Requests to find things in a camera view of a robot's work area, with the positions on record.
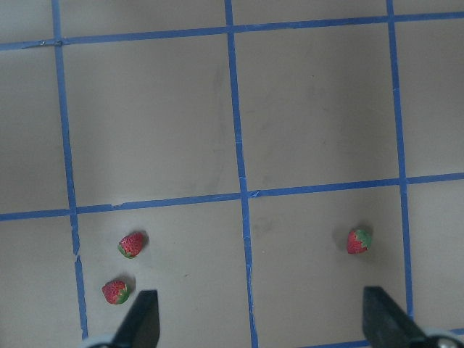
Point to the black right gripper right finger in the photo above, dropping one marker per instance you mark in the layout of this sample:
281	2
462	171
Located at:
385	324

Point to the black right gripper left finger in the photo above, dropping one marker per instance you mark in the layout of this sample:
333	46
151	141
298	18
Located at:
141	325

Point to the red strawberry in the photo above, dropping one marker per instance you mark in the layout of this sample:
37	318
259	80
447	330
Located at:
131	245
115	292
358	241

